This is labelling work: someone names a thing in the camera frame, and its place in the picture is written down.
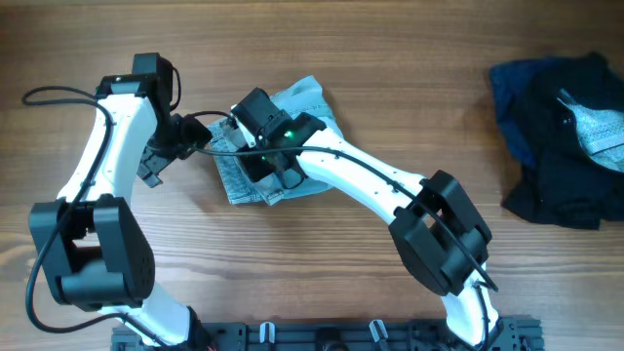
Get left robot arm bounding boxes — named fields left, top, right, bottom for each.
left=24, top=53, right=215, bottom=350

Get left black cable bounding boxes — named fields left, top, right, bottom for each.
left=20, top=85, right=167, bottom=348

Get dark clothes pile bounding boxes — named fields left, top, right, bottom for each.
left=489, top=53, right=623, bottom=230

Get light blue denim shorts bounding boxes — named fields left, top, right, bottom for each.
left=209, top=75, right=342, bottom=205

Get grey patterned garment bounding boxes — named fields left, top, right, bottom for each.
left=558, top=89, right=623, bottom=173

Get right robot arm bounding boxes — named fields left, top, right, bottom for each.
left=232, top=88, right=498, bottom=350

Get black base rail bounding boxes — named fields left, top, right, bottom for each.
left=110, top=318, right=543, bottom=351

